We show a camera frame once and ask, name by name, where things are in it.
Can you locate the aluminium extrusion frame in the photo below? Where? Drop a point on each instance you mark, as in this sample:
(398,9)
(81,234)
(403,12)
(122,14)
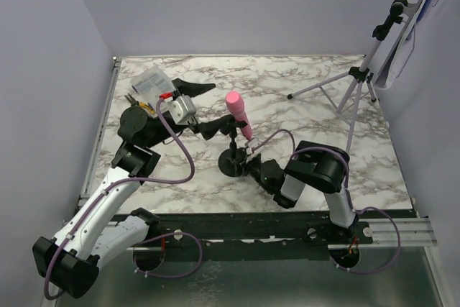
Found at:
(375,180)

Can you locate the clear plastic compartment box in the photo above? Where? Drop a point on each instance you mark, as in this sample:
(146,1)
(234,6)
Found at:
(151,84)

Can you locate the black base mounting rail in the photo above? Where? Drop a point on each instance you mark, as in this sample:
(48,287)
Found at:
(267,236)

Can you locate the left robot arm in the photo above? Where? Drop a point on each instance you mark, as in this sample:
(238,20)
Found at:
(71,260)

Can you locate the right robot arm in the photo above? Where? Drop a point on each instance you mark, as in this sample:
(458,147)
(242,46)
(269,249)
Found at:
(323,167)

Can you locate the pink toy microphone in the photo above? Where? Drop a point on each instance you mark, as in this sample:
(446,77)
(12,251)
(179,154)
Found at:
(236,106)

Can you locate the lilac music stand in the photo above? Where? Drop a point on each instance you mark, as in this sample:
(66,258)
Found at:
(380,67)

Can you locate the yellow handled pliers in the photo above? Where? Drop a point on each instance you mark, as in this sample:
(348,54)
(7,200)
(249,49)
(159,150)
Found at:
(133,102)

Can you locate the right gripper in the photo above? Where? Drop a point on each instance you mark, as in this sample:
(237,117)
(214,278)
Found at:
(250,162)

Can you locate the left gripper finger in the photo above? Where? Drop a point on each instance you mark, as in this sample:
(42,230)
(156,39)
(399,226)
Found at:
(184,88)
(209,129)

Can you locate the black microphone desk stand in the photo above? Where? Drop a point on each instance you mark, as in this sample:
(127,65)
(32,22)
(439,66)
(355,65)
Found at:
(230,160)

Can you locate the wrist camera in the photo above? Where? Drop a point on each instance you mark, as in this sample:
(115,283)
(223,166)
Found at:
(252,149)
(178,108)

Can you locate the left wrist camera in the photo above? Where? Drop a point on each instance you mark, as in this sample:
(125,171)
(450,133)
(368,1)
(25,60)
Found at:
(178,108)

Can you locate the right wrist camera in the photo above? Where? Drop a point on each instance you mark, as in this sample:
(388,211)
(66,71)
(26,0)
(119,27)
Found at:
(252,149)

